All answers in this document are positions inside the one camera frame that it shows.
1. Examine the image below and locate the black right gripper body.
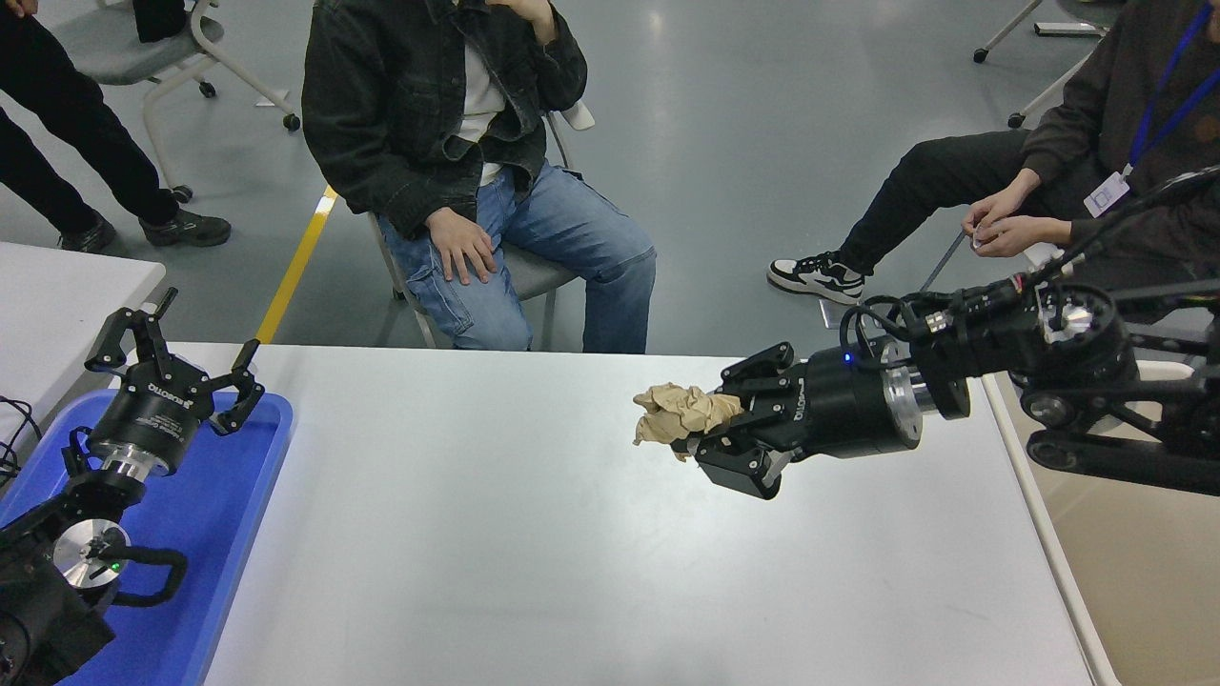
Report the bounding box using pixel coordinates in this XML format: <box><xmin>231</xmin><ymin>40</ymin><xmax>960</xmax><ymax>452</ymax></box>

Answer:
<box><xmin>761</xmin><ymin>347</ymin><xmax>895</xmax><ymax>458</ymax></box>

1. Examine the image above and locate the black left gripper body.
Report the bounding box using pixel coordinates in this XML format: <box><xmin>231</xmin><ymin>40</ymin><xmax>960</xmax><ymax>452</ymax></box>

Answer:
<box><xmin>92</xmin><ymin>373</ymin><xmax>214</xmax><ymax>468</ymax></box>

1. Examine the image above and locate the tan paper ball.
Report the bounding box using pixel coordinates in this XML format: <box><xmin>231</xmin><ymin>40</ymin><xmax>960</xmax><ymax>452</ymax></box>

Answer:
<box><xmin>632</xmin><ymin>382</ymin><xmax>744</xmax><ymax>462</ymax></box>

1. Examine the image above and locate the person's left hand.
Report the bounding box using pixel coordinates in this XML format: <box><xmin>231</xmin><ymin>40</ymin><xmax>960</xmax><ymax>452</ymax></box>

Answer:
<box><xmin>510</xmin><ymin>0</ymin><xmax>559</xmax><ymax>46</ymax></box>
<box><xmin>972</xmin><ymin>215</ymin><xmax>1040</xmax><ymax>258</ymax></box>

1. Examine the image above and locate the person's right hand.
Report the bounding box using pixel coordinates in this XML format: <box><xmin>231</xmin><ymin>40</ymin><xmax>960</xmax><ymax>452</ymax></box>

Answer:
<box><xmin>425</xmin><ymin>207</ymin><xmax>498</xmax><ymax>286</ymax></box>
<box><xmin>961</xmin><ymin>191</ymin><xmax>1026</xmax><ymax>237</ymax></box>

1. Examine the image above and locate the white side table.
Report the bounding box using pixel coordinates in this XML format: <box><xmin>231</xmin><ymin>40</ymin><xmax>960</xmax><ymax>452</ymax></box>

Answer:
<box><xmin>0</xmin><ymin>242</ymin><xmax>166</xmax><ymax>454</ymax></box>

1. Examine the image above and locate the blue plastic tray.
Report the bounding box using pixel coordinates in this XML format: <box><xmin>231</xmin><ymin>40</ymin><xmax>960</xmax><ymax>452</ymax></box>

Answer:
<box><xmin>0</xmin><ymin>391</ymin><xmax>295</xmax><ymax>686</ymax></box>

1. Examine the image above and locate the grey chair with metal legs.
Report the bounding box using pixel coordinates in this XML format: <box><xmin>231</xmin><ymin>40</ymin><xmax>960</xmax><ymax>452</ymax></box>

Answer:
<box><xmin>367</xmin><ymin>100</ymin><xmax>597</xmax><ymax>352</ymax></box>

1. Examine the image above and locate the white chair with dark legs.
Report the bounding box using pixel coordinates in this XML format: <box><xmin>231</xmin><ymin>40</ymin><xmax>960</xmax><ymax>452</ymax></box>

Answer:
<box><xmin>915</xmin><ymin>232</ymin><xmax>1064</xmax><ymax>292</ymax></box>

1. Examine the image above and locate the person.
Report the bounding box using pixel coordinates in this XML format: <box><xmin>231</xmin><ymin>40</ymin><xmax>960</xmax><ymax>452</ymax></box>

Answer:
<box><xmin>0</xmin><ymin>0</ymin><xmax>232</xmax><ymax>254</ymax></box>
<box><xmin>302</xmin><ymin>0</ymin><xmax>658</xmax><ymax>354</ymax></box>
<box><xmin>767</xmin><ymin>0</ymin><xmax>1220</xmax><ymax>325</ymax></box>

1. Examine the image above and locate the grey office chair with casters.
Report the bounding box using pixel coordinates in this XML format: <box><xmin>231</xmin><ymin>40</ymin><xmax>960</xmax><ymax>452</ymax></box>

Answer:
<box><xmin>52</xmin><ymin>0</ymin><xmax>301</xmax><ymax>204</ymax></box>

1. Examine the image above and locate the black bag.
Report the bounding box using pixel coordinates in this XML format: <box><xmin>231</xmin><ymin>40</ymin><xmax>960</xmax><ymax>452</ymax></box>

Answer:
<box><xmin>132</xmin><ymin>0</ymin><xmax>190</xmax><ymax>44</ymax></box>

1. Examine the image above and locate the large pale plastic bin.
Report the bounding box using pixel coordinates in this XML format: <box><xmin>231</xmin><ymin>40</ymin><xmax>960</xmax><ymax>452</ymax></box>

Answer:
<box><xmin>982</xmin><ymin>360</ymin><xmax>1220</xmax><ymax>686</ymax></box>

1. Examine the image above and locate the white chair base with casters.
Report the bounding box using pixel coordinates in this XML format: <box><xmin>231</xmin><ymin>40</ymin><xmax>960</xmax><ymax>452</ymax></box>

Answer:
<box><xmin>972</xmin><ymin>0</ymin><xmax>1116</xmax><ymax>129</ymax></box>

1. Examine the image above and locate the black cable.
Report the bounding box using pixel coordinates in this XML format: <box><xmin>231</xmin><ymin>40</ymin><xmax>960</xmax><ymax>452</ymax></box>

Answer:
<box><xmin>0</xmin><ymin>395</ymin><xmax>44</xmax><ymax>492</ymax></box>

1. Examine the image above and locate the blue lanyard with badge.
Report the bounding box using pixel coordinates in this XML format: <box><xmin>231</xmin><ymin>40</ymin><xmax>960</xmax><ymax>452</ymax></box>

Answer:
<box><xmin>1084</xmin><ymin>5</ymin><xmax>1220</xmax><ymax>219</ymax></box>

